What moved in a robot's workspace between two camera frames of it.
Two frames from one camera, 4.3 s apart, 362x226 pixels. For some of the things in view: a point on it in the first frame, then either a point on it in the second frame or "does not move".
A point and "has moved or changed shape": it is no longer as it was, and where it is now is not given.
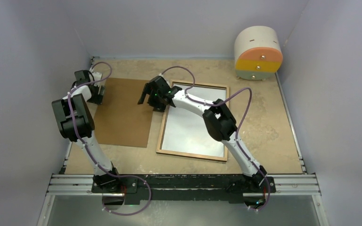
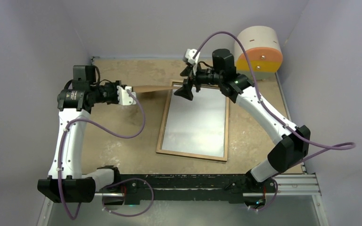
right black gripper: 160,108 to 185,92
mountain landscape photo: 186,131 does not move
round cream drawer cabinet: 258,53 does not move
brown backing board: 119,120 has moved or changed shape
